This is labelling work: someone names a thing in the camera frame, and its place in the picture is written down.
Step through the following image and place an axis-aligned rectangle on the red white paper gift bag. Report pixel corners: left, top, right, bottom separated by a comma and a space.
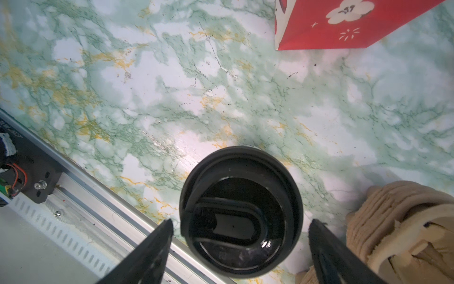
275, 0, 443, 50

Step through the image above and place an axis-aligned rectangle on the single black coffee lid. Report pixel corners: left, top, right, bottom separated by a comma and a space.
179, 146, 303, 279

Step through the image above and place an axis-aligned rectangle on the brown pulp cup carrier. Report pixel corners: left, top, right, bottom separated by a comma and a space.
296, 181, 454, 284

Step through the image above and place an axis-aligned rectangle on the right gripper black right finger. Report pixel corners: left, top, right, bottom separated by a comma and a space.
309, 219, 384, 284

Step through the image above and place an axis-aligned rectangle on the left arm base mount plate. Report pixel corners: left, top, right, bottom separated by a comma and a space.
1, 120, 63, 204

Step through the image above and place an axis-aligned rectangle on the aluminium front rail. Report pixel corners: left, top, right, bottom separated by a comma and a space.
0, 108, 235, 284

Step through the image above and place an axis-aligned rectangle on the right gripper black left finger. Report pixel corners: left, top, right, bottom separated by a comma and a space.
98, 220, 173, 284

